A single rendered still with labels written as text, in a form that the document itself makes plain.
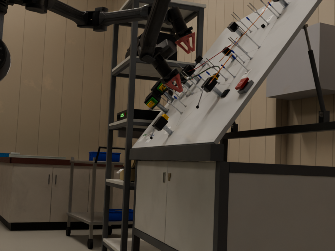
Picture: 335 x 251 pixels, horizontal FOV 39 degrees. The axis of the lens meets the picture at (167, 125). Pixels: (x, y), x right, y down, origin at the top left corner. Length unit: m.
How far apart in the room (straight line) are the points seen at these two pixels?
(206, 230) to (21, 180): 3.72
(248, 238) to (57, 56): 8.09
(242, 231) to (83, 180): 3.87
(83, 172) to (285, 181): 3.87
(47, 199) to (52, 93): 4.31
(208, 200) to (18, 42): 7.94
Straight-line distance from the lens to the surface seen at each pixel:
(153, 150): 2.41
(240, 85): 1.87
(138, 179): 2.79
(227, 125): 1.78
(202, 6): 3.22
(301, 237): 1.97
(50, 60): 9.56
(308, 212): 1.98
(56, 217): 5.50
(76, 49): 9.74
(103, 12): 2.31
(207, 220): 1.87
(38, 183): 5.42
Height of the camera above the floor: 0.78
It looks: 5 degrees up
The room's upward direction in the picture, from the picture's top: 2 degrees clockwise
